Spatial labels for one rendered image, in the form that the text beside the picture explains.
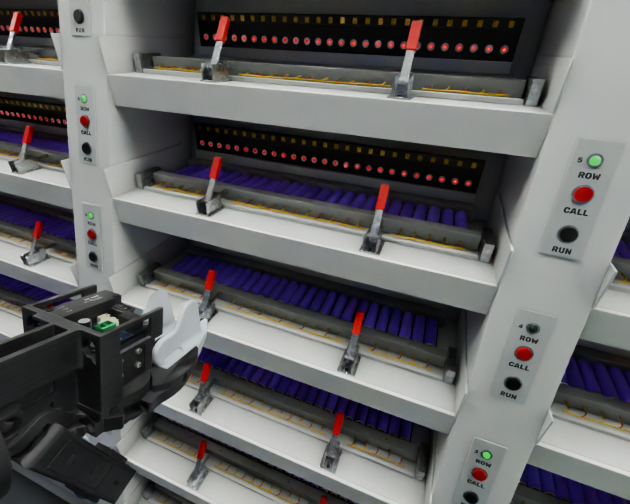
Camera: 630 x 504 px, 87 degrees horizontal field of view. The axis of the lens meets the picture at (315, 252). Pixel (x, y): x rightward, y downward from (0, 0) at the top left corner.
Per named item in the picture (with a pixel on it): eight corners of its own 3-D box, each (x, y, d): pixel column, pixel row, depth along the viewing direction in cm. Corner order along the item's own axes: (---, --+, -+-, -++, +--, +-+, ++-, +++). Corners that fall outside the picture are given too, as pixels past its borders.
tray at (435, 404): (448, 435, 47) (467, 394, 42) (122, 317, 65) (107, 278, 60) (452, 338, 63) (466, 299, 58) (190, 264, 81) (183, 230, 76)
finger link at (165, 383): (211, 351, 31) (132, 411, 23) (210, 365, 31) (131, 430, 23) (170, 336, 32) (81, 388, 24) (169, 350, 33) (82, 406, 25)
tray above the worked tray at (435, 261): (487, 315, 42) (528, 215, 35) (118, 221, 59) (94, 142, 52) (480, 241, 58) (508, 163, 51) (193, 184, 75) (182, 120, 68)
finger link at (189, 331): (231, 288, 35) (165, 323, 26) (226, 338, 36) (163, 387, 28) (206, 280, 36) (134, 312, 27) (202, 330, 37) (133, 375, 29)
